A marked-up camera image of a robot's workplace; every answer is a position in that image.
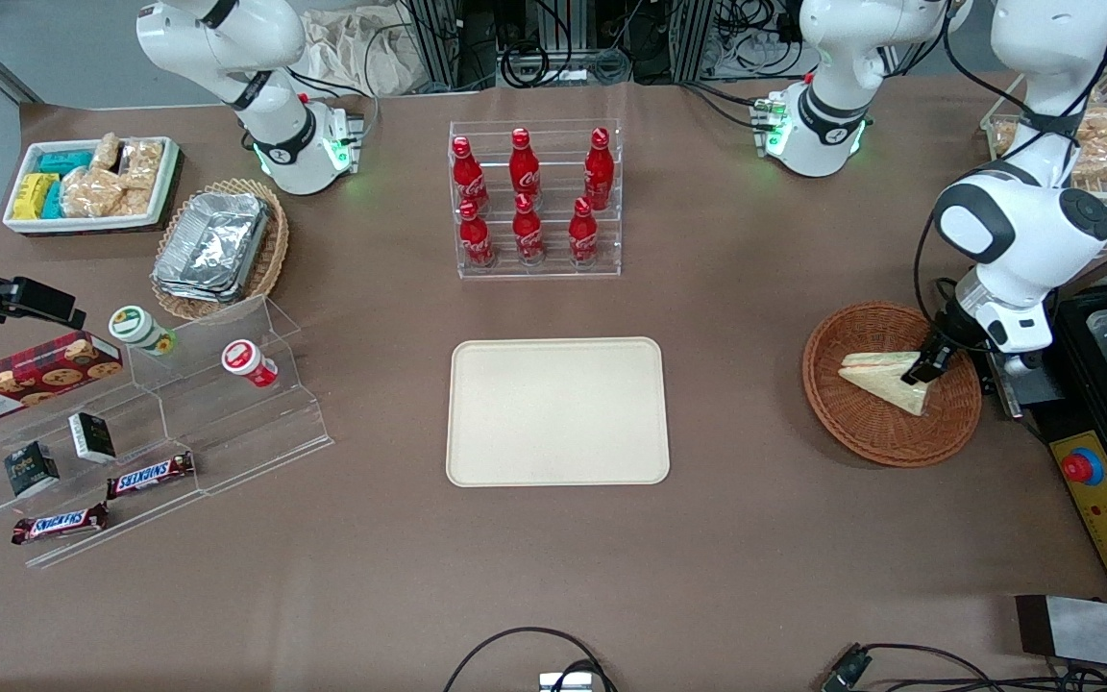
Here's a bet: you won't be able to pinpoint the triangular sandwich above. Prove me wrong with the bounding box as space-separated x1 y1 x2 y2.
837 351 934 417

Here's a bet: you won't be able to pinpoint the round brown wicker basket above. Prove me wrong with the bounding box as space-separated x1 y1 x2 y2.
801 301 984 469

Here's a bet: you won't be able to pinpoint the oval light wicker basket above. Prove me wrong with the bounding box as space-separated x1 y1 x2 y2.
150 178 290 321

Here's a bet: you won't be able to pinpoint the cream plastic tray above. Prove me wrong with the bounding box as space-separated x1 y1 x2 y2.
446 336 672 487

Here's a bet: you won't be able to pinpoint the red tartan Walkers cookie box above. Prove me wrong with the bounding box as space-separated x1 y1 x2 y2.
0 332 124 429

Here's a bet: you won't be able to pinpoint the green lidded sunflower cup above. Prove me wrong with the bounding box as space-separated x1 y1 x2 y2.
109 306 177 357

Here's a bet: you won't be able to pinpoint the yellow snack packet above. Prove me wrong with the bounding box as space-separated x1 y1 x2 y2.
12 173 60 220

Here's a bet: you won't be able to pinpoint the black machine yellow panel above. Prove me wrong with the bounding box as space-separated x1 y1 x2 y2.
981 226 1107 606

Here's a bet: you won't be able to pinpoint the black box white label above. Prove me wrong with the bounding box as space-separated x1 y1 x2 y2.
68 411 117 464

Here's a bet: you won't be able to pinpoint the red emergency stop button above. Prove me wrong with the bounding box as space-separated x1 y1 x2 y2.
1061 447 1105 486

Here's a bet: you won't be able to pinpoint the black Face snack box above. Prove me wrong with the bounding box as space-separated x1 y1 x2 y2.
3 440 62 498

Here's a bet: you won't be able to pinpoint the white rectangular snack bin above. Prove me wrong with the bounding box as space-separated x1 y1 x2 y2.
3 136 182 235

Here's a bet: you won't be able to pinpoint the stacked aluminium foil trays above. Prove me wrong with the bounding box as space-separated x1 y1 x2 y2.
152 192 271 304

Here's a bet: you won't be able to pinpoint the brown Snickers bar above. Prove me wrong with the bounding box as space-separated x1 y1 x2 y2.
107 452 196 499
12 503 110 546

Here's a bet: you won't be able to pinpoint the red lidded cup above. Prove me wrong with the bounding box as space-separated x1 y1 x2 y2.
221 339 279 388

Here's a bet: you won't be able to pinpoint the grey flat plate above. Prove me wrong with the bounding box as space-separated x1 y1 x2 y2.
1015 594 1107 674

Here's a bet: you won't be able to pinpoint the red cola bottle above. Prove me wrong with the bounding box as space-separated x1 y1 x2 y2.
458 200 497 268
451 136 490 214
512 193 545 265
584 127 615 210
569 197 601 265
509 128 541 203

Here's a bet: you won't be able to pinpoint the beige crumpled cloth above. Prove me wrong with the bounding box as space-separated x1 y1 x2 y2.
299 8 420 97

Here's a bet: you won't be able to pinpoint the clear acrylic bottle rack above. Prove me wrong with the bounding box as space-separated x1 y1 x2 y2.
448 118 624 281

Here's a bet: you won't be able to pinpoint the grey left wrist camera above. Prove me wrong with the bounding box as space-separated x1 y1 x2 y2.
991 349 1045 378

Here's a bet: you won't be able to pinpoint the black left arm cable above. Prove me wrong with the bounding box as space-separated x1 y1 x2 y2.
912 213 960 337

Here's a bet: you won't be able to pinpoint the black cable with plug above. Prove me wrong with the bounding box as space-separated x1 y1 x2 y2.
821 642 1107 692

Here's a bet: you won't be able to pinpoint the aluminium frame post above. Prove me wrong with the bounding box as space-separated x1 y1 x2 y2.
409 0 463 92

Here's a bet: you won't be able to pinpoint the black tangled background cables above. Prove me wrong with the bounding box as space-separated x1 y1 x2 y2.
496 0 636 87

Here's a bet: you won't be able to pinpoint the black looped cable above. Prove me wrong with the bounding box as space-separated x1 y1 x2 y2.
443 627 617 692

